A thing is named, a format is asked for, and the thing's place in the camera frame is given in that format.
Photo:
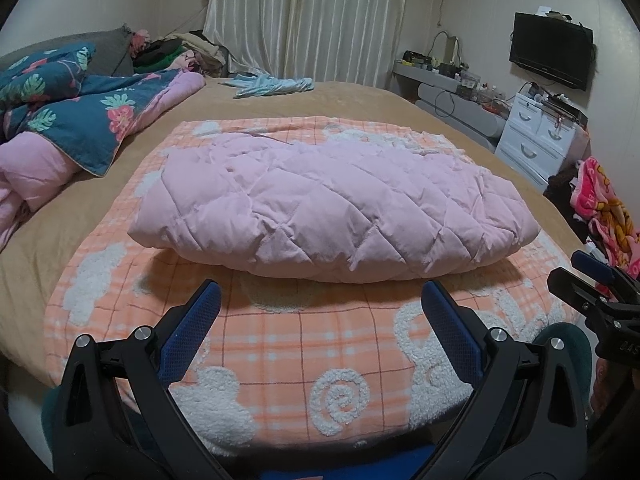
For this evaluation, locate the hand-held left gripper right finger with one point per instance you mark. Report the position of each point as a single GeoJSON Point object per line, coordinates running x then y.
{"type": "Point", "coordinates": [452, 335]}

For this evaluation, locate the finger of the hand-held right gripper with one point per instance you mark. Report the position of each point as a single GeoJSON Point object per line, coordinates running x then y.
{"type": "Point", "coordinates": [575, 285]}
{"type": "Point", "coordinates": [592, 262]}

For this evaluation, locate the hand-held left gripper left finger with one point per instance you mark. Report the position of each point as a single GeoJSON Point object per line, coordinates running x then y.
{"type": "Point", "coordinates": [192, 332]}

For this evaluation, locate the pink quilted jacket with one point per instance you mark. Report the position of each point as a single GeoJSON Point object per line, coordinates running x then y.
{"type": "Point", "coordinates": [325, 200]}

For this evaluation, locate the pile of clothes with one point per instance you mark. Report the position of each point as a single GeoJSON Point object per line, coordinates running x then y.
{"type": "Point", "coordinates": [195, 52]}

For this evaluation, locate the pink cartoon blanket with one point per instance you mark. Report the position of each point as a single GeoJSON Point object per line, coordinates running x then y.
{"type": "Point", "coordinates": [605, 210]}

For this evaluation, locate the black cloth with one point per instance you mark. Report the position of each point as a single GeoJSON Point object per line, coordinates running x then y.
{"type": "Point", "coordinates": [560, 190]}

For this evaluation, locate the orange plaid blanket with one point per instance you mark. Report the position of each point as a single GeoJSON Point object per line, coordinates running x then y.
{"type": "Point", "coordinates": [280, 340]}

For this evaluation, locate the blue cloth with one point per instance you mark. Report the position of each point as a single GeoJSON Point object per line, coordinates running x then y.
{"type": "Point", "coordinates": [405, 452]}

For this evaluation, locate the white drawer cabinet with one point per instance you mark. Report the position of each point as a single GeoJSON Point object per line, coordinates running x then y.
{"type": "Point", "coordinates": [525, 130]}

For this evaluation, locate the black flat device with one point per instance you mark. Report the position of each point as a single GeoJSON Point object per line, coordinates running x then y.
{"type": "Point", "coordinates": [565, 107]}

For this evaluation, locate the grey shelf unit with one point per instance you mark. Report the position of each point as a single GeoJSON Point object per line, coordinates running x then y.
{"type": "Point", "coordinates": [470, 115]}

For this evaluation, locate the black television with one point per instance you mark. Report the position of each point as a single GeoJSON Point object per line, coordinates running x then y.
{"type": "Point", "coordinates": [550, 50]}

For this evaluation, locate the cluster of small items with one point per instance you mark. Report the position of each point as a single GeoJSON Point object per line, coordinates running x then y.
{"type": "Point", "coordinates": [465, 80]}

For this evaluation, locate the blue floral quilt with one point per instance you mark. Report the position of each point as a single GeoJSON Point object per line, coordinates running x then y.
{"type": "Point", "coordinates": [75, 110]}

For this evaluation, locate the light blue garment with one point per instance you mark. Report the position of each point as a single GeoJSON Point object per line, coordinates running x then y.
{"type": "Point", "coordinates": [265, 85]}

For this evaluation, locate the tan bed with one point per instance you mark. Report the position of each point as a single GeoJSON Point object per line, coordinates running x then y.
{"type": "Point", "coordinates": [350, 95]}

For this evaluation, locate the grey headboard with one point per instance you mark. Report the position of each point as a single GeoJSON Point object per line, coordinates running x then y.
{"type": "Point", "coordinates": [112, 47]}

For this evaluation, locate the white striped curtain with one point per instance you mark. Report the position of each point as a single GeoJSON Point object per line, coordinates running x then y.
{"type": "Point", "coordinates": [310, 15]}

